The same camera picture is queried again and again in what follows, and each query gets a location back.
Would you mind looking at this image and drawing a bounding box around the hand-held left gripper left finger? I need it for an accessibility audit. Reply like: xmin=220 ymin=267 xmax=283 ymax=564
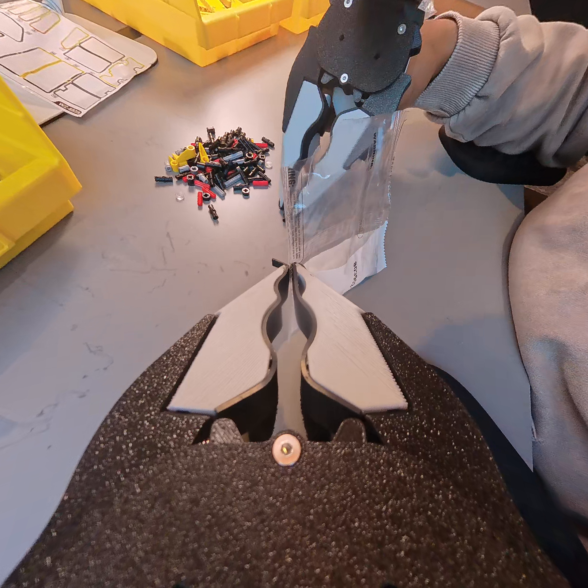
xmin=166 ymin=266 xmax=290 ymax=418

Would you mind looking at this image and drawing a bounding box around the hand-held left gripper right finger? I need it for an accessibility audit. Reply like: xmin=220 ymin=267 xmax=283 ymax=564
xmin=292 ymin=266 xmax=409 ymax=418

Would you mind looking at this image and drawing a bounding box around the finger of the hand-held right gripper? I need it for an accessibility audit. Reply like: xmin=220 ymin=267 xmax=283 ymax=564
xmin=281 ymin=79 xmax=334 ymax=212
xmin=328 ymin=87 xmax=398 ymax=173

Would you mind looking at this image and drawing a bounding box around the clear plastic bag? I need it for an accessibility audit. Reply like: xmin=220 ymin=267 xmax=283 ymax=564
xmin=278 ymin=109 xmax=407 ymax=297

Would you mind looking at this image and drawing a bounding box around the pile of small building pegs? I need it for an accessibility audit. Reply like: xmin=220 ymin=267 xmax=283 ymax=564
xmin=154 ymin=125 xmax=276 ymax=223

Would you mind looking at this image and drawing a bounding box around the person's right forearm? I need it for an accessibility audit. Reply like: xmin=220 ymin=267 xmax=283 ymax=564
xmin=413 ymin=5 xmax=588 ymax=168

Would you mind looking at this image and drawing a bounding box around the grey desk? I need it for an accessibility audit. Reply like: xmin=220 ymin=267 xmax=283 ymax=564
xmin=0 ymin=0 xmax=536 ymax=570

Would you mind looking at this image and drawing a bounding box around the person's right hand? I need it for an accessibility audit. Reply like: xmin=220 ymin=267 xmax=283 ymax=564
xmin=404 ymin=17 xmax=462 ymax=111

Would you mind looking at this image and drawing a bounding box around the yellow plastic bin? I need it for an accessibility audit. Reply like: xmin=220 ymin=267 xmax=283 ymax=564
xmin=0 ymin=76 xmax=82 ymax=269
xmin=82 ymin=0 xmax=296 ymax=68
xmin=279 ymin=0 xmax=332 ymax=35

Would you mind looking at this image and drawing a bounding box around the heap of yellow bricks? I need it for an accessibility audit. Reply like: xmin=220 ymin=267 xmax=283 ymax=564
xmin=197 ymin=0 xmax=258 ymax=14

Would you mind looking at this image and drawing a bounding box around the person's hoodie torso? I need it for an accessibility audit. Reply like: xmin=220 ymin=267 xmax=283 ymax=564
xmin=507 ymin=161 xmax=588 ymax=529

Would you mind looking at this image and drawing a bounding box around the sticker sheet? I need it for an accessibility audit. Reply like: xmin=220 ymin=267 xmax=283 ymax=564
xmin=0 ymin=0 xmax=149 ymax=118

